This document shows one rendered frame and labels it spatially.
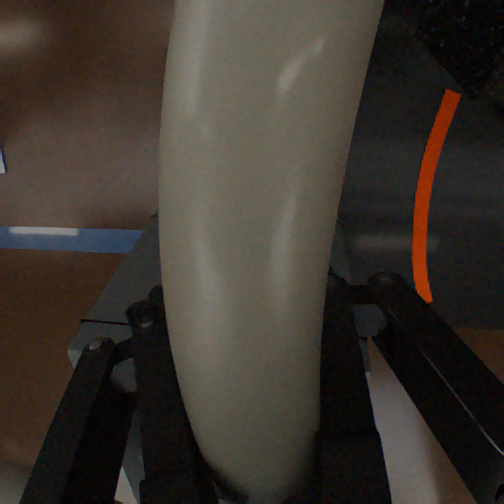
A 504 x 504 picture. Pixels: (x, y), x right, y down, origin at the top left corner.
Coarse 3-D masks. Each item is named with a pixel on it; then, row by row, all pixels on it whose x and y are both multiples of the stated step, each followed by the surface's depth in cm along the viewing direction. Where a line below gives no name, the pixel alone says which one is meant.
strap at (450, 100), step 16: (448, 96) 99; (448, 112) 101; (432, 128) 104; (432, 144) 106; (432, 160) 108; (432, 176) 111; (416, 192) 114; (416, 208) 117; (416, 224) 119; (416, 240) 122; (416, 256) 125; (416, 272) 128; (416, 288) 132
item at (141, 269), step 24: (144, 240) 74; (336, 240) 74; (144, 264) 67; (336, 264) 67; (120, 288) 61; (144, 288) 61; (96, 312) 56; (120, 312) 56; (96, 336) 52; (120, 336) 52; (360, 336) 52; (72, 360) 51
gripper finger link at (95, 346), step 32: (96, 352) 13; (96, 384) 11; (64, 416) 10; (96, 416) 11; (128, 416) 13; (64, 448) 9; (96, 448) 10; (32, 480) 8; (64, 480) 8; (96, 480) 9
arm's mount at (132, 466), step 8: (136, 400) 48; (136, 408) 47; (136, 416) 47; (136, 424) 48; (136, 432) 49; (128, 440) 50; (136, 440) 50; (128, 448) 51; (136, 448) 51; (128, 456) 52; (136, 456) 52; (128, 464) 53; (136, 464) 53; (128, 472) 55; (136, 472) 54; (128, 480) 56; (136, 480) 56; (136, 488) 57; (136, 496) 58
